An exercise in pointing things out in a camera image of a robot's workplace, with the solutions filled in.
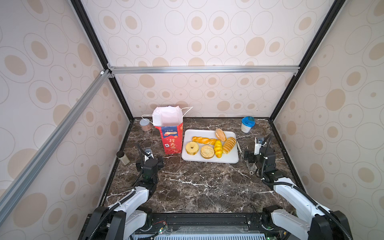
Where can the brown round fake bun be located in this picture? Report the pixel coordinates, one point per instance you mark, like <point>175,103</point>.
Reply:
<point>207,152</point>

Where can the black corner frame post left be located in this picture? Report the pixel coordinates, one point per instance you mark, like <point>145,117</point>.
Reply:
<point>94,40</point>

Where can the red paper gift bag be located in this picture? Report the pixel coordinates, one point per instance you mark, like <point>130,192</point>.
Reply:
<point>169,121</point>

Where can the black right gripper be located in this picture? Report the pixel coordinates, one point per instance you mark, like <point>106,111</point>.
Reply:
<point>251,159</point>

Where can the yellow spiral fake bread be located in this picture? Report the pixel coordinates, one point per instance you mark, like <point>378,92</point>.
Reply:
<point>229,144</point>

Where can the white cutting board tray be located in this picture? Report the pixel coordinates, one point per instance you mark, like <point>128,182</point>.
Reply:
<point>230,158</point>

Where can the yellow twisted fake bread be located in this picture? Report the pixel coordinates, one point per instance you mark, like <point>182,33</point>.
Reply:
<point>205,141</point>

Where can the black corner frame post right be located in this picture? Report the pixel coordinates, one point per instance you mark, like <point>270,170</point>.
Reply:
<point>313,47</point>

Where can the yellow knotted fake bread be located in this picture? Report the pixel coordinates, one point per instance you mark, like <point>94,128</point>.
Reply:
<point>218,148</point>

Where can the glass jar black lid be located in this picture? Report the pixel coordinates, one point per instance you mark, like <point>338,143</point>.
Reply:
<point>123,157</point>

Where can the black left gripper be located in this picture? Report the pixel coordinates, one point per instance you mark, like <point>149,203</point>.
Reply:
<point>159,163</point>

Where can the silver aluminium rail left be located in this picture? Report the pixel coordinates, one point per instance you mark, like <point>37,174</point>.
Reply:
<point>29,173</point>

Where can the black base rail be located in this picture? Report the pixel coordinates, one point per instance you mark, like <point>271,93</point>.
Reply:
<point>145,225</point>

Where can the silver aluminium rail back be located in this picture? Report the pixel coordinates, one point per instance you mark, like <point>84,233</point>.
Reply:
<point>112,71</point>

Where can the white cup blue lid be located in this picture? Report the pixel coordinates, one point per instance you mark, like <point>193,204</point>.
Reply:
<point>247,124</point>

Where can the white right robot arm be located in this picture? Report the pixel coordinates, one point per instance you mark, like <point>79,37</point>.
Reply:
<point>312,220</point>

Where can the silver aluminium rail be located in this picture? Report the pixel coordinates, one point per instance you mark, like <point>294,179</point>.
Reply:
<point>112,71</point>
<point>29,173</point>

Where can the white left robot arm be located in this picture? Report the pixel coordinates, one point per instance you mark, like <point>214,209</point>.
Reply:
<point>123,210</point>

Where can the black corner frame post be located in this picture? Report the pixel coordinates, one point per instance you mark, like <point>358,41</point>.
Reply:
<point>313,47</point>
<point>94,40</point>

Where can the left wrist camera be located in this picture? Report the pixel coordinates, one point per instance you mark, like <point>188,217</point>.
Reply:
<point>148,154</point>

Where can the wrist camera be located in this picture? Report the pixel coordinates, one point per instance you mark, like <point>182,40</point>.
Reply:
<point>148,154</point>
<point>259,142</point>

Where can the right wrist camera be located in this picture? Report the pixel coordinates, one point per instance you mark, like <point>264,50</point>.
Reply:
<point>259,142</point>

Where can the brown oval fake bread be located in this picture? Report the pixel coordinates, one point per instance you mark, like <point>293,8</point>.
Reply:
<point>220,135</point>

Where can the yellow ring fake bread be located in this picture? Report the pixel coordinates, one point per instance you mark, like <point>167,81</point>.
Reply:
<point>192,148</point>

